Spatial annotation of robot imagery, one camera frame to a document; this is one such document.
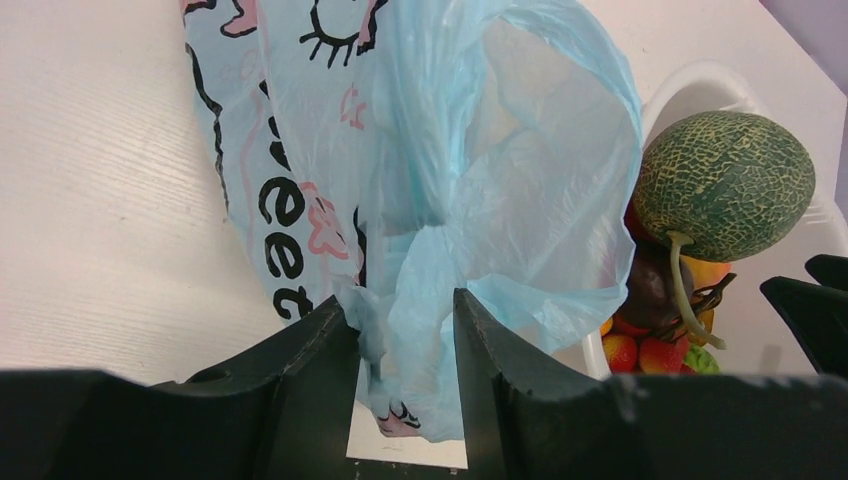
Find red fake grape bunch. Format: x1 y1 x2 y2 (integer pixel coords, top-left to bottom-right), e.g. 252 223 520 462
601 272 738 376

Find orange red fake peach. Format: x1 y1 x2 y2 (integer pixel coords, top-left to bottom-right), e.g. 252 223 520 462
681 255 732 290

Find white plastic basket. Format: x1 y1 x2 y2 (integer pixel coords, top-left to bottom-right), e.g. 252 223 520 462
581 60 848 382

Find light blue plastic bag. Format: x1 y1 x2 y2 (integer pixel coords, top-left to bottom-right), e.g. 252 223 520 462
179 1 642 442

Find green fake avocado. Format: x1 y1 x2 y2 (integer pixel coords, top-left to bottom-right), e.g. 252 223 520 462
631 110 816 350

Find dark purple fake fruit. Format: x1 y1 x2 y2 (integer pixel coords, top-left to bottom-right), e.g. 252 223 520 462
614 239 680 330

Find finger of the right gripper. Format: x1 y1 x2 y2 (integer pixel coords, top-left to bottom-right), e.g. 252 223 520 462
805 254 848 289
760 277 847 379

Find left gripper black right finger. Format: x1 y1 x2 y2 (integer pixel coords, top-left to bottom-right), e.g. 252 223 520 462
453 289 847 479

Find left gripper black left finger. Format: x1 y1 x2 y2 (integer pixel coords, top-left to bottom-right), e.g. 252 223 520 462
1 299 359 479

